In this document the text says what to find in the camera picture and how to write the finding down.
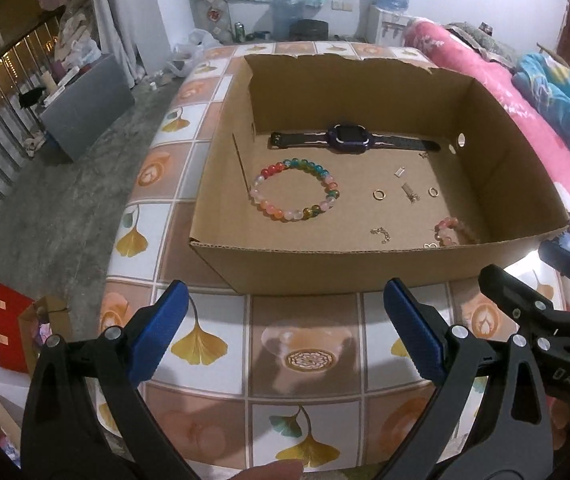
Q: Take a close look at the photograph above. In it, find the white water dispenser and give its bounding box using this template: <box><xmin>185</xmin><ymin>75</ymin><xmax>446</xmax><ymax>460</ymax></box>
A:
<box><xmin>367</xmin><ymin>4</ymin><xmax>408</xmax><ymax>44</ymax></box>

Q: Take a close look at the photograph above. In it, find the blue patterned blanket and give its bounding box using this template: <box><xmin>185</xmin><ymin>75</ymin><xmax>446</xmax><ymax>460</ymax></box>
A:
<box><xmin>511</xmin><ymin>51</ymin><xmax>570</xmax><ymax>182</ymax></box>

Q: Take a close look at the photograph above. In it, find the pile of household goods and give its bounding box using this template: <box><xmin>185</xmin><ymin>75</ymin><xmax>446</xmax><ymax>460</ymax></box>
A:
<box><xmin>40</xmin><ymin>6</ymin><xmax>102</xmax><ymax>107</ymax></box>

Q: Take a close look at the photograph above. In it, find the pink floral blanket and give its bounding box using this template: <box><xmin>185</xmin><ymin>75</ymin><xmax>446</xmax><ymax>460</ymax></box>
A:
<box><xmin>404</xmin><ymin>16</ymin><xmax>570</xmax><ymax>283</ymax></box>

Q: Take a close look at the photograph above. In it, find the clear water bottle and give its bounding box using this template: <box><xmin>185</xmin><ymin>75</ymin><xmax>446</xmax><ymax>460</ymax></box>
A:
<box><xmin>269</xmin><ymin>0</ymin><xmax>312</xmax><ymax>41</ymax></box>

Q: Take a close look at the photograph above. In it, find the person's left hand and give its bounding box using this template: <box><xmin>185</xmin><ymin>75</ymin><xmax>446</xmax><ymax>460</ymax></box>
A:
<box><xmin>234</xmin><ymin>459</ymin><xmax>307</xmax><ymax>480</ymax></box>

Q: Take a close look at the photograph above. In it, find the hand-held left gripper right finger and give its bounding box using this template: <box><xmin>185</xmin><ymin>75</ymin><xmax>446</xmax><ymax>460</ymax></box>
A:
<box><xmin>375</xmin><ymin>278</ymin><xmax>554</xmax><ymax>480</ymax></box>

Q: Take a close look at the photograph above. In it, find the brown cardboard box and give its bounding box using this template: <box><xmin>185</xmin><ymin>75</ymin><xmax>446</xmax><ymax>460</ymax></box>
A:
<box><xmin>188</xmin><ymin>52</ymin><xmax>570</xmax><ymax>296</ymax></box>

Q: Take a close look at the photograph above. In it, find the red paper bag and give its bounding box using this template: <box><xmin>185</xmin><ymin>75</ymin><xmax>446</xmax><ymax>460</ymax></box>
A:
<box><xmin>0</xmin><ymin>283</ymin><xmax>37</xmax><ymax>374</ymax></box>

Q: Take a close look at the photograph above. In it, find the white curtain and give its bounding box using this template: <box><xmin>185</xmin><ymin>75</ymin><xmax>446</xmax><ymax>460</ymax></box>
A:
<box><xmin>82</xmin><ymin>0</ymin><xmax>142</xmax><ymax>84</ymax></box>

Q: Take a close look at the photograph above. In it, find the black round pot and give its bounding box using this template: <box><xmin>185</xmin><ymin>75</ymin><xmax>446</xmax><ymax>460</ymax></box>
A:
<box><xmin>289</xmin><ymin>19</ymin><xmax>332</xmax><ymax>41</ymax></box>

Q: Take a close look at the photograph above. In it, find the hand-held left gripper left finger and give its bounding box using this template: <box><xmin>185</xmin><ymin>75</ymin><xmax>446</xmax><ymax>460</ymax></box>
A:
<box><xmin>20</xmin><ymin>280</ymin><xmax>201</xmax><ymax>480</ymax></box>

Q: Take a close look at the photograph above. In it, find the grey patterned cloth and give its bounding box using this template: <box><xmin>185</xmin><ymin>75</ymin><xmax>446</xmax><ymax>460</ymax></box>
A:
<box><xmin>444</xmin><ymin>20</ymin><xmax>522</xmax><ymax>67</ymax></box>

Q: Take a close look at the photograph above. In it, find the brown paper bag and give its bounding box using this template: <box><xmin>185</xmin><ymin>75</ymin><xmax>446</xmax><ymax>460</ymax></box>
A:
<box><xmin>17</xmin><ymin>295</ymin><xmax>72</xmax><ymax>377</ymax></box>

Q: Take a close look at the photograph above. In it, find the dark purple smart watch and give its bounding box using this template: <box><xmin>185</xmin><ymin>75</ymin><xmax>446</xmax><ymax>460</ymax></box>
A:
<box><xmin>268</xmin><ymin>123</ymin><xmax>442</xmax><ymax>154</ymax></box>

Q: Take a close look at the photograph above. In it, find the multicolour bead bracelet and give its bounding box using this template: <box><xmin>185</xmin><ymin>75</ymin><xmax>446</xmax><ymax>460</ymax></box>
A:
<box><xmin>248</xmin><ymin>157</ymin><xmax>342</xmax><ymax>223</ymax></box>

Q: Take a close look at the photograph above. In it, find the patchwork flower wall hanging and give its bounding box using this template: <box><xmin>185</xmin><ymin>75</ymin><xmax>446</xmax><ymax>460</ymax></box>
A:
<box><xmin>187</xmin><ymin>0</ymin><xmax>232</xmax><ymax>44</ymax></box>

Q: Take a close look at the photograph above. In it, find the railing with string lights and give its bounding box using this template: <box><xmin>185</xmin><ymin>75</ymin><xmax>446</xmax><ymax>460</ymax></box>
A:
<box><xmin>0</xmin><ymin>24</ymin><xmax>62</xmax><ymax>134</ymax></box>

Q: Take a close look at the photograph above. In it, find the white plastic bag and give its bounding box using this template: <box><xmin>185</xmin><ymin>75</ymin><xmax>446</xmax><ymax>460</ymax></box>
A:
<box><xmin>166</xmin><ymin>29</ymin><xmax>222</xmax><ymax>79</ymax></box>

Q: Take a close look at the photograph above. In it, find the grey box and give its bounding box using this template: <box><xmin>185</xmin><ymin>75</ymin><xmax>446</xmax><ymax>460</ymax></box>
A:
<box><xmin>39</xmin><ymin>54</ymin><xmax>137</xmax><ymax>162</ymax></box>

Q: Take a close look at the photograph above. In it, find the pink bead bracelet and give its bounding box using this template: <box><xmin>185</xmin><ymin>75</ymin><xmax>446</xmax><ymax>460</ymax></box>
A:
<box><xmin>434</xmin><ymin>216</ymin><xmax>480</xmax><ymax>249</ymax></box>

